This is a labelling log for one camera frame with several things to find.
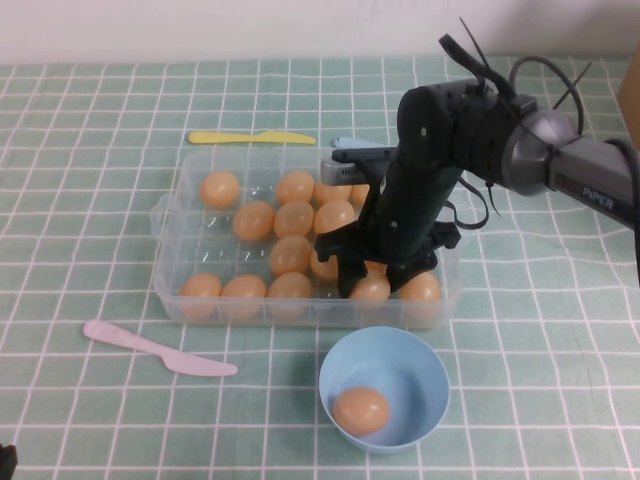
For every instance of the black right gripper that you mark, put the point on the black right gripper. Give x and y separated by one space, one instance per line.
405 215

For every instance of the brown egg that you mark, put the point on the brown egg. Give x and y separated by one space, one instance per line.
371 289
295 187
325 269
290 255
375 267
293 219
219 189
334 216
422 289
361 410
289 295
243 296
332 192
253 221
200 295
360 194

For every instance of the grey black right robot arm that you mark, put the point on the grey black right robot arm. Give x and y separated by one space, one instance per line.
575 165

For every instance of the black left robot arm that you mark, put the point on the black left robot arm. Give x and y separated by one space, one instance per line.
7 462

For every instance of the clear plastic egg box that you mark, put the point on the clear plastic egg box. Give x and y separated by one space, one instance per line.
220 240

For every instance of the brown cardboard box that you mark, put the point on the brown cardboard box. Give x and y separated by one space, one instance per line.
631 100

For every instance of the blue plastic bowl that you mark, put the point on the blue plastic bowl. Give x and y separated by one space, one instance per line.
400 360

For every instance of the blue plastic fork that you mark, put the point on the blue plastic fork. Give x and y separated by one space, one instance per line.
347 142

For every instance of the black zip tie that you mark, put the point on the black zip tie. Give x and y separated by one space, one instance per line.
475 50
572 85
495 200

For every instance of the yellow plastic knife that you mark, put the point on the yellow plastic knife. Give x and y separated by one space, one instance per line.
235 137

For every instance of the pink plastic knife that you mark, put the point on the pink plastic knife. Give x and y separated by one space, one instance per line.
150 352

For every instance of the green checked tablecloth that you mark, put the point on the green checked tablecloth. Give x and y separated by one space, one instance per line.
75 225

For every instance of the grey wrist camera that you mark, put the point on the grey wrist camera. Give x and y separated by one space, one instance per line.
345 172

